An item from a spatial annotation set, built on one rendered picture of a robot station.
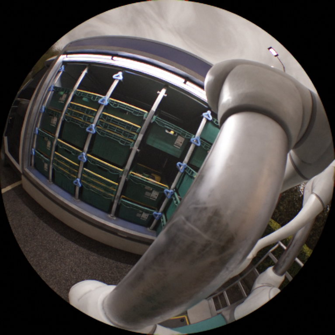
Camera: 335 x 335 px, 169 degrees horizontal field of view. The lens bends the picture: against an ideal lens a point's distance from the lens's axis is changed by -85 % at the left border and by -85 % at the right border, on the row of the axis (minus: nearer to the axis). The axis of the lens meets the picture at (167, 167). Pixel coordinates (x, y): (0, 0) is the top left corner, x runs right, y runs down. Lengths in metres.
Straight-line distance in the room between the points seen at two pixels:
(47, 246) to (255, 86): 1.88
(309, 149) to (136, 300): 0.32
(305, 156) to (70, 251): 1.86
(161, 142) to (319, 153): 0.98
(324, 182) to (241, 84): 0.53
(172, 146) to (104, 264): 1.59
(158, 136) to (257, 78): 0.91
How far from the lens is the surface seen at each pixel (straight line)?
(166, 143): 1.00
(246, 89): 0.15
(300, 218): 0.58
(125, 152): 1.02
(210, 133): 1.14
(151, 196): 1.11
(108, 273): 1.61
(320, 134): 0.24
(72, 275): 1.58
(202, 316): 1.89
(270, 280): 0.82
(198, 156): 1.09
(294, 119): 0.16
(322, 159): 0.28
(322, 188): 0.60
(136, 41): 1.32
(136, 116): 1.02
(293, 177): 0.33
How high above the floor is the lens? 1.50
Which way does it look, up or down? 8 degrees down
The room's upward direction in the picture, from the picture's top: 25 degrees clockwise
